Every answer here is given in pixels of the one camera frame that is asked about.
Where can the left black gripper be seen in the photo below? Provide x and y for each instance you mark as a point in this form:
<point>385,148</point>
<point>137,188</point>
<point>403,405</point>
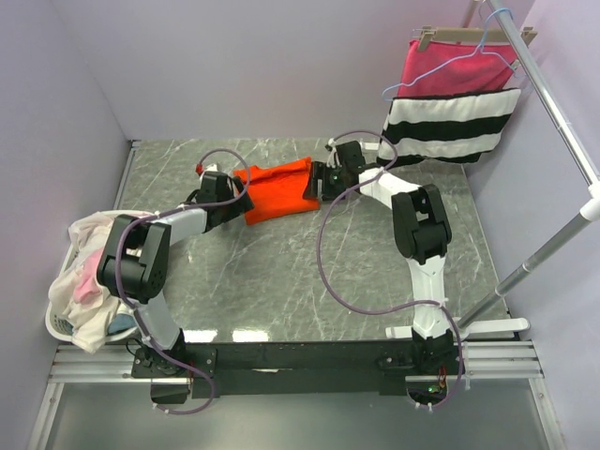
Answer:
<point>240,205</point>

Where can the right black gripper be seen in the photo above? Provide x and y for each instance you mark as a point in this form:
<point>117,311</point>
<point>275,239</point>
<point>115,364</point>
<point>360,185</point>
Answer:
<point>320,172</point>

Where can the orange t-shirt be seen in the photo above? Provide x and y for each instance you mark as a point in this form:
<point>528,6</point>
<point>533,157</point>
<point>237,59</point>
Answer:
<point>278,191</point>

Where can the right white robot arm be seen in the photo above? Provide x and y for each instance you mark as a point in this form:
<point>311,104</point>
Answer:
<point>421,228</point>

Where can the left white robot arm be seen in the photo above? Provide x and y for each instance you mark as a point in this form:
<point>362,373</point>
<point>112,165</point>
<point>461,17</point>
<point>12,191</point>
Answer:
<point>134,262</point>

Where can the black white striped cloth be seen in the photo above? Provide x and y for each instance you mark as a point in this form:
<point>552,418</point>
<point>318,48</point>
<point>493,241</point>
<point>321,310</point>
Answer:
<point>456,128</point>

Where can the pink towel on hanger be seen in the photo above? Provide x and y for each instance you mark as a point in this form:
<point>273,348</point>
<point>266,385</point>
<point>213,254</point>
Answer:
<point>450,69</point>

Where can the cream and pink clothes pile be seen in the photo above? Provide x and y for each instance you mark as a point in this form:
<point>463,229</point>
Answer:
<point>89,295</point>

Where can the wooden clip hanger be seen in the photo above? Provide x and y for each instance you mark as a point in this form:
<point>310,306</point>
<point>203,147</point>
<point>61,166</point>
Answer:
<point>429,34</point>

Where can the silver clothes rack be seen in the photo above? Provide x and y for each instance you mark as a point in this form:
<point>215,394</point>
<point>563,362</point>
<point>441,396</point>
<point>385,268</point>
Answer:
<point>531,185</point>

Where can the black base beam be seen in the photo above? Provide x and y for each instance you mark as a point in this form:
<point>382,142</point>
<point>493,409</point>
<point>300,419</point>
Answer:
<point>280,368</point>

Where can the white laundry basket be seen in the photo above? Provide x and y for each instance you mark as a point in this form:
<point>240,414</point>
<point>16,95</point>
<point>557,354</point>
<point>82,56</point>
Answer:
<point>65,323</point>

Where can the blue wire hanger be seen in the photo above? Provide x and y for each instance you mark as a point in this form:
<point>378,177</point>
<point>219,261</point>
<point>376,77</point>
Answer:
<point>450,61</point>

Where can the aluminium rail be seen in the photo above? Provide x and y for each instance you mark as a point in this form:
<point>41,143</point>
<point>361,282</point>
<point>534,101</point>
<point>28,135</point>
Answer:
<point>487,360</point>

